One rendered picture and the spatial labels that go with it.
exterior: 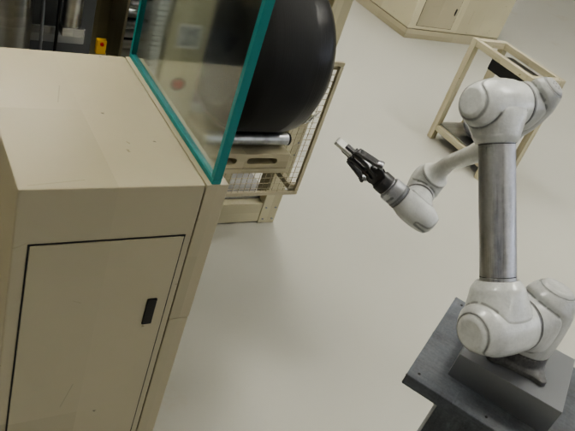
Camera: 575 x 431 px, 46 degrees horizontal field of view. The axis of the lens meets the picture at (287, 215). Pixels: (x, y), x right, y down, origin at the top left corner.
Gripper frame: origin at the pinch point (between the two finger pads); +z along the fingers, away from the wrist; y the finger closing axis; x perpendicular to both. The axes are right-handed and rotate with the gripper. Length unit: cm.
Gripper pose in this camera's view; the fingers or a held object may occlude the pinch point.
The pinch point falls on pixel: (344, 147)
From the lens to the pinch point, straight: 233.6
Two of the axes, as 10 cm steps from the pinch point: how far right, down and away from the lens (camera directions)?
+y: -4.8, 3.8, 7.9
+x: 4.6, -6.6, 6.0
